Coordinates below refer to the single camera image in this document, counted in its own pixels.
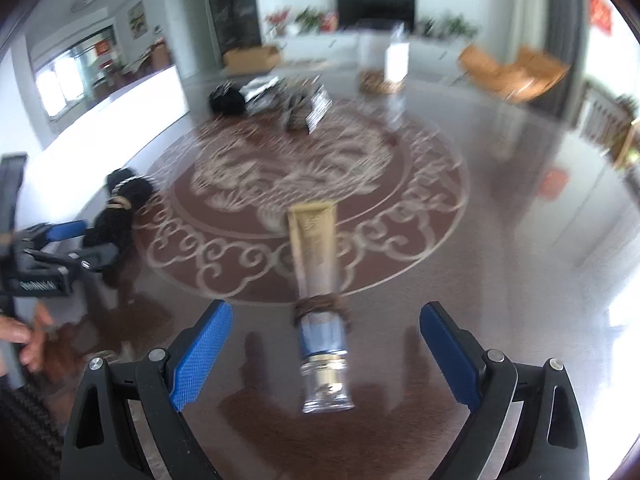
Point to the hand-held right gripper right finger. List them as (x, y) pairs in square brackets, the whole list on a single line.
[(450, 355)]

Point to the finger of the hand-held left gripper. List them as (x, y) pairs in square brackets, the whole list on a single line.
[(95, 258), (65, 230)]

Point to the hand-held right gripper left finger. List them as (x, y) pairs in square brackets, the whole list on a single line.
[(200, 355)]

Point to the white storage box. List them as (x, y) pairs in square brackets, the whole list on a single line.
[(125, 105)]

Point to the gold cosmetic tube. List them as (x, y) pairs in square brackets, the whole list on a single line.
[(317, 270)]

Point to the black fluffy cloth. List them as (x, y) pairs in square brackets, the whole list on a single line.
[(227, 100)]

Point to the silver striped bundle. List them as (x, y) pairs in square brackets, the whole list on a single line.
[(270, 95)]

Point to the person's left hand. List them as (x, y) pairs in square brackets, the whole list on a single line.
[(27, 335)]

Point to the dark knit cloth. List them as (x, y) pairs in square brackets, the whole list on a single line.
[(25, 430)]

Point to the wooden dining chair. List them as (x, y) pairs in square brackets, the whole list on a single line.
[(160, 55)]

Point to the cardboard box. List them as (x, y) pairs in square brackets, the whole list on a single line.
[(250, 57)]

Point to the wooden slatted chair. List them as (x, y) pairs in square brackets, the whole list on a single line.
[(607, 120)]

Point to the dark display cabinet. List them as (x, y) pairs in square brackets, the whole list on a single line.
[(232, 0)]

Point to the orange lounge chair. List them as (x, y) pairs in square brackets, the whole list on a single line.
[(515, 72)]

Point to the red flower arrangement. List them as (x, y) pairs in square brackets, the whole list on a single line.
[(277, 17)]

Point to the bushy green potted plant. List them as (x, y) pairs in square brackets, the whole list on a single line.
[(307, 17)]

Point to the white television cabinet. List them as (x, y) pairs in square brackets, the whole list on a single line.
[(350, 42)]

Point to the large green potted plant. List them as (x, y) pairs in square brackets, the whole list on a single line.
[(452, 26)]

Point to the red gift bag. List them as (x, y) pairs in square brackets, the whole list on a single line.
[(329, 20)]

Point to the grey curtain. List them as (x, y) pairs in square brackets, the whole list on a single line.
[(562, 35)]

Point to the black television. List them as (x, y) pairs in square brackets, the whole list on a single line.
[(375, 9)]

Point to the white standing air conditioner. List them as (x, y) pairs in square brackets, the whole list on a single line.
[(527, 5)]

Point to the framed wall picture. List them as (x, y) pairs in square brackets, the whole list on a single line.
[(136, 19)]

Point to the red wall hanging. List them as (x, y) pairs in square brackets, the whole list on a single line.
[(600, 12)]

